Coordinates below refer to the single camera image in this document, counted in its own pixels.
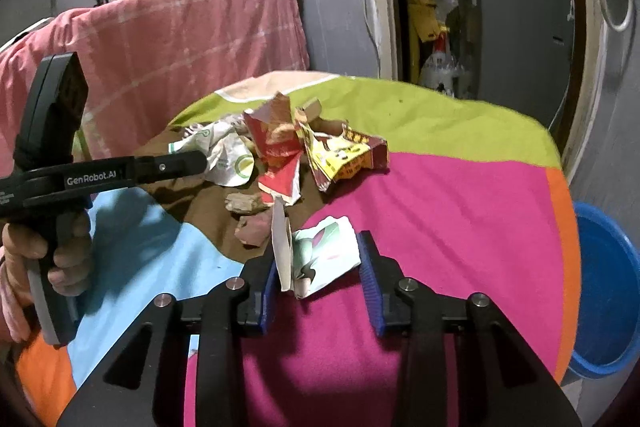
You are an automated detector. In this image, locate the colourful patchwork blanket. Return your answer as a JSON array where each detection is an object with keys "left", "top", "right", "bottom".
[{"left": 15, "top": 72, "right": 582, "bottom": 427}]

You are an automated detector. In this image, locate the person's left hand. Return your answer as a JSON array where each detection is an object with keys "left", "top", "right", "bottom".
[{"left": 2, "top": 213, "right": 94, "bottom": 309}]

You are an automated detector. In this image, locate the clear plastic bottle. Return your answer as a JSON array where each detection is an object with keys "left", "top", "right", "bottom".
[{"left": 419, "top": 32, "right": 472, "bottom": 98}]

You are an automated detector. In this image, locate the wooden door frame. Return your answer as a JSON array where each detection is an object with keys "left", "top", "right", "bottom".
[{"left": 357, "top": 0, "right": 608, "bottom": 180}]

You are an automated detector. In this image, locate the white green paper wrapper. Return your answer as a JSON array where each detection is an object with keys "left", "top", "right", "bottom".
[{"left": 167, "top": 114, "right": 258, "bottom": 188}]

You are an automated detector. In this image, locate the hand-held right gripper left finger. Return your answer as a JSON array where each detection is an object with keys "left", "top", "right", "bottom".
[{"left": 55, "top": 254, "right": 279, "bottom": 427}]

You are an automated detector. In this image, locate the pinkish brown peel piece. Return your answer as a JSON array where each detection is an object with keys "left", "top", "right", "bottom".
[{"left": 235, "top": 213, "right": 275, "bottom": 249}]

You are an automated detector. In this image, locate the yellow bag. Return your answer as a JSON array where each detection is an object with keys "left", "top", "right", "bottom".
[{"left": 406, "top": 0, "right": 449, "bottom": 44}]

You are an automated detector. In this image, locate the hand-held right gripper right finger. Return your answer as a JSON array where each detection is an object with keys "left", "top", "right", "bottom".
[{"left": 356, "top": 231, "right": 583, "bottom": 427}]

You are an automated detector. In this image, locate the red torn carton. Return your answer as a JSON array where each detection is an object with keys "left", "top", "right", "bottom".
[{"left": 243, "top": 91, "right": 307, "bottom": 208}]

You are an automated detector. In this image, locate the white printed paper piece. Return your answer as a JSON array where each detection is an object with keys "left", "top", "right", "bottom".
[{"left": 271, "top": 199, "right": 362, "bottom": 300}]

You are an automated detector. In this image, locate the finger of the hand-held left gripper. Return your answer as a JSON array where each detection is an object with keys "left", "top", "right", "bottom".
[{"left": 122, "top": 151, "right": 208, "bottom": 188}]

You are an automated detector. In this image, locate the grey metal cabinet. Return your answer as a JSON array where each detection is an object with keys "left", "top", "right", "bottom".
[{"left": 470, "top": 0, "right": 573, "bottom": 132}]

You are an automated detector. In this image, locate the blue plastic basin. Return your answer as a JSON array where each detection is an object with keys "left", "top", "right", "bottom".
[{"left": 567, "top": 201, "right": 640, "bottom": 380}]

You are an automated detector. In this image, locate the yellow red torn box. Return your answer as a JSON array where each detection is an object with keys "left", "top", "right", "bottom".
[{"left": 295, "top": 99, "right": 390, "bottom": 192}]

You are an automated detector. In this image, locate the brown paper wrapper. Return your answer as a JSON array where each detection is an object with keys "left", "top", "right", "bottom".
[{"left": 224, "top": 191, "right": 268, "bottom": 215}]

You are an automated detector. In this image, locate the pink checked cloth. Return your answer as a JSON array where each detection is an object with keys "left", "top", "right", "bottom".
[{"left": 0, "top": 0, "right": 311, "bottom": 168}]

